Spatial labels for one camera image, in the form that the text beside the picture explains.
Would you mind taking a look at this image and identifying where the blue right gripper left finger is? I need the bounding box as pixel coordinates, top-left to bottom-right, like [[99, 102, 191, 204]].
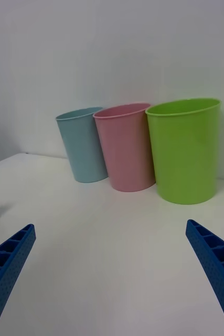
[[0, 223, 37, 336]]

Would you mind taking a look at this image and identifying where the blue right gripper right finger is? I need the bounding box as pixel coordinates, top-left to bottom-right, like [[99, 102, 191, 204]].
[[185, 219, 224, 336]]

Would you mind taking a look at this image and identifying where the green plastic bin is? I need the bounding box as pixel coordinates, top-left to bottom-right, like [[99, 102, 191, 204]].
[[145, 98, 222, 205]]

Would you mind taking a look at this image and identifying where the pale blue plastic bin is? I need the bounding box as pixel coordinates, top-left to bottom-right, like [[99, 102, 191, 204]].
[[55, 106, 109, 184]]

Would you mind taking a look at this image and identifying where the pink plastic bin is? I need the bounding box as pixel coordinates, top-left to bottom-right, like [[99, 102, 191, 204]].
[[92, 102, 156, 193]]

